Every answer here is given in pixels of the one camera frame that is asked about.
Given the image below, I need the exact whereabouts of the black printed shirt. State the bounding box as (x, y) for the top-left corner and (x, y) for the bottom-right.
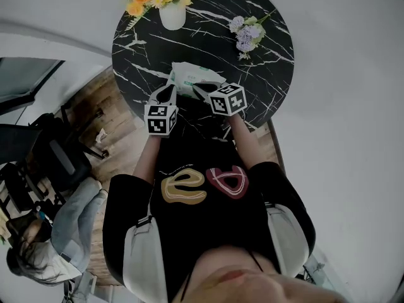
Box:
(102, 98), (316, 303)

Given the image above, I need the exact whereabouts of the grey harness strap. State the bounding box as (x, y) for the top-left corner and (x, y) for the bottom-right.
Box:
(122, 215), (169, 303)
(264, 200), (314, 278)

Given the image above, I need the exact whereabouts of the dark framed window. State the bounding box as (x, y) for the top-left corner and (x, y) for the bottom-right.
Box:
(0, 56), (66, 107)

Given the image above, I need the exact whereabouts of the black office chair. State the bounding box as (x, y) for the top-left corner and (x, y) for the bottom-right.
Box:
(0, 104), (110, 216)

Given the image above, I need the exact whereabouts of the person's left forearm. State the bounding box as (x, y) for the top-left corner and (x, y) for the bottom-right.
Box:
(132, 133), (165, 186)

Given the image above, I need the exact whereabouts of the person's right forearm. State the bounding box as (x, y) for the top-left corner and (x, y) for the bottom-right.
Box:
(225, 113), (270, 171)

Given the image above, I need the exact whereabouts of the white wet wipes pack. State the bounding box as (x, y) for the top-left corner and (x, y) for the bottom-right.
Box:
(167, 61), (227, 98)

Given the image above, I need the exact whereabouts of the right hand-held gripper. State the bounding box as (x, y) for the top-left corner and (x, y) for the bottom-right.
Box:
(192, 82), (248, 117)

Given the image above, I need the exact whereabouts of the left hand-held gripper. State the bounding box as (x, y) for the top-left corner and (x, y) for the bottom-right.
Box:
(144, 83), (179, 138)

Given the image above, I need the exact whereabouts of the person's face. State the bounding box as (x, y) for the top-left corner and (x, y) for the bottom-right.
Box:
(176, 244), (350, 303)

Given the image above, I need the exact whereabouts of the purple flower bunch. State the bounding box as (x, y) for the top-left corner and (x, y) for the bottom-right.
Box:
(228, 9), (277, 61)

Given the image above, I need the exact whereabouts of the white vase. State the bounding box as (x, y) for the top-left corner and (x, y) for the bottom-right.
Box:
(158, 1), (187, 32)

